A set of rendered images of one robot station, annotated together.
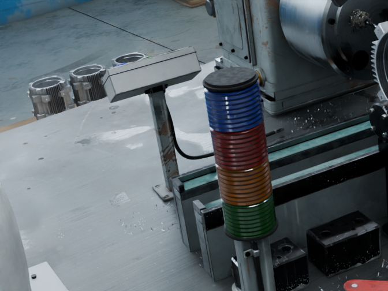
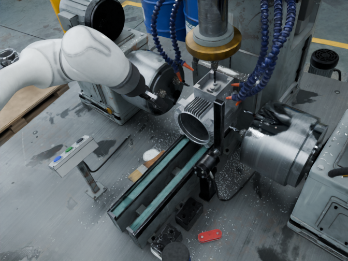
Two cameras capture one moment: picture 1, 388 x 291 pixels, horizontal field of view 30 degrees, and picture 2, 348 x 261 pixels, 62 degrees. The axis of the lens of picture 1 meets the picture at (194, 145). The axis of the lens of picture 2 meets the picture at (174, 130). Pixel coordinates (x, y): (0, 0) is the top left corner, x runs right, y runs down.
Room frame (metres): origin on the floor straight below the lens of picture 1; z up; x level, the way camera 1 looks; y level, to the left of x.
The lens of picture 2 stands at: (0.51, 0.00, 1.85)
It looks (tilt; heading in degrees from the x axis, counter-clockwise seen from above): 48 degrees down; 335
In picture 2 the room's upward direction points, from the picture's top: 9 degrees counter-clockwise
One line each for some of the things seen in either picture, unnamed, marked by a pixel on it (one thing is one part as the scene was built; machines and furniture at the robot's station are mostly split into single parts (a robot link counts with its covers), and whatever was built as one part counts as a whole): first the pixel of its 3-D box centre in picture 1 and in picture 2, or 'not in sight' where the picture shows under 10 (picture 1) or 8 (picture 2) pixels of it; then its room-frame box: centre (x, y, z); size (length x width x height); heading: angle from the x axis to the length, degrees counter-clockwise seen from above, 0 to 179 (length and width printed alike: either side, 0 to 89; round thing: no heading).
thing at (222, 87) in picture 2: not in sight; (213, 89); (1.19, -0.50, 1.11); 0.12 x 0.11 x 0.07; 108
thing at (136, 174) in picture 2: not in sight; (148, 165); (1.25, -0.19, 0.80); 0.21 x 0.05 x 0.01; 102
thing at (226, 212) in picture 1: (248, 209); not in sight; (0.72, -0.05, 1.05); 0.06 x 0.06 x 0.04
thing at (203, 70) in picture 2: not in sight; (229, 98); (1.23, -0.61, 0.97); 0.30 x 0.11 x 0.34; 19
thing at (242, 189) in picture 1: (243, 175); not in sight; (0.72, -0.05, 1.10); 0.06 x 0.06 x 0.04
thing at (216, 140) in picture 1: (238, 140); not in sight; (0.72, -0.05, 1.14); 0.06 x 0.06 x 0.04
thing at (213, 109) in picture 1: (233, 102); not in sight; (0.72, -0.05, 1.19); 0.06 x 0.06 x 0.04
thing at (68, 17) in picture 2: not in sight; (89, 41); (1.77, -0.23, 1.16); 0.33 x 0.26 x 0.42; 19
